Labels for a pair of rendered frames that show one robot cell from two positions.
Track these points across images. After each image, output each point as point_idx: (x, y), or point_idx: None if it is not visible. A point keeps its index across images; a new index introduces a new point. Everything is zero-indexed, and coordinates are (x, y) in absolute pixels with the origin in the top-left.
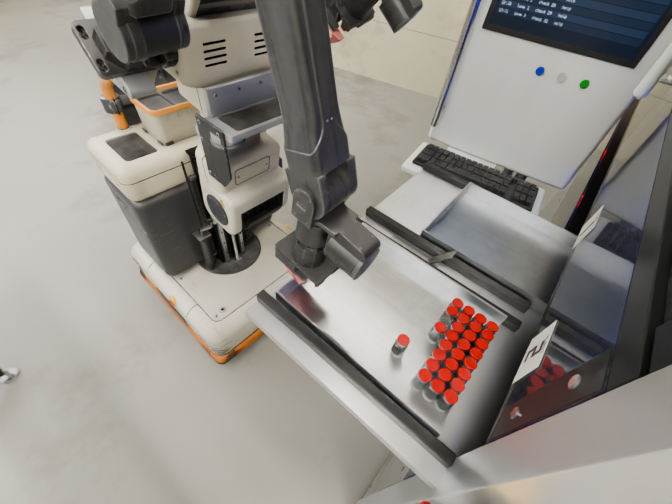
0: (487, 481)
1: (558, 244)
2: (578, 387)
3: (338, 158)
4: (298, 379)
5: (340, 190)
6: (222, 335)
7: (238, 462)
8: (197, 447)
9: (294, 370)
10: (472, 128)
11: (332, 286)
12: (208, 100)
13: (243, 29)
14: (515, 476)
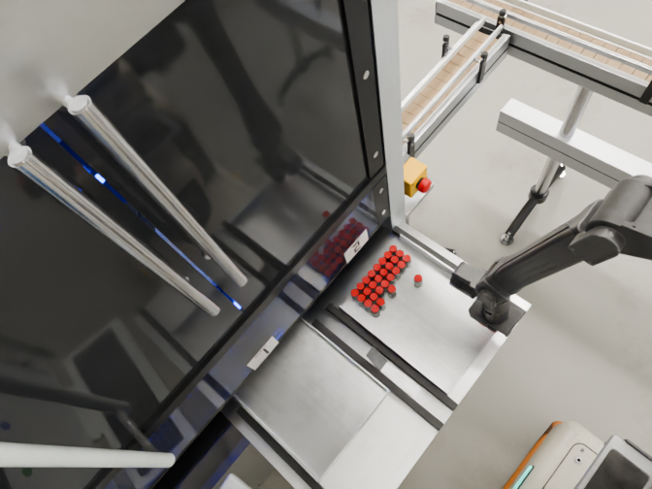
0: (403, 188)
1: (248, 400)
2: (382, 186)
3: (493, 269)
4: (466, 416)
5: (486, 272)
6: (565, 428)
7: (505, 341)
8: (547, 350)
9: (472, 426)
10: None
11: (468, 330)
12: None
13: None
14: (403, 177)
